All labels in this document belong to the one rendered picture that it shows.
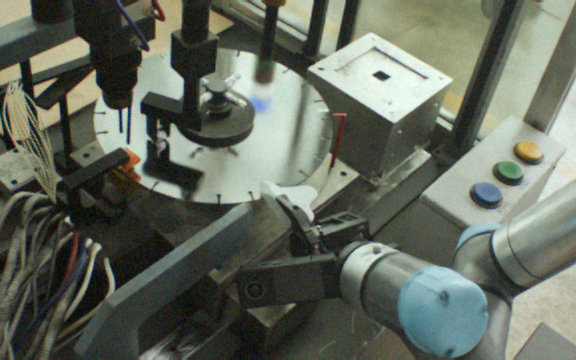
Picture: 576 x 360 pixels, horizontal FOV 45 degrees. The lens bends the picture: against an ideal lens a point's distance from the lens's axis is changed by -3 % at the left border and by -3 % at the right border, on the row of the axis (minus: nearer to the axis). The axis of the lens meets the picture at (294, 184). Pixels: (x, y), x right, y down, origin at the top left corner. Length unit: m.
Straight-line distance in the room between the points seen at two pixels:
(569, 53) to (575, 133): 1.74
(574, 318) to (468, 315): 1.58
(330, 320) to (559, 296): 1.31
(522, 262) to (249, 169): 0.37
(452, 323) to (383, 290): 0.08
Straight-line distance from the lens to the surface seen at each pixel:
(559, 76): 1.18
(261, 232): 0.98
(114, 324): 0.75
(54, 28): 1.01
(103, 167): 0.88
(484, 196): 1.04
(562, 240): 0.74
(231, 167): 0.92
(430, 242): 1.07
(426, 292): 0.64
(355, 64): 1.23
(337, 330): 1.03
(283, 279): 0.78
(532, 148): 1.16
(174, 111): 0.90
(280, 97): 1.04
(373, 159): 1.19
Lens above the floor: 1.59
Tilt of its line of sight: 44 degrees down
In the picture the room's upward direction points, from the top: 11 degrees clockwise
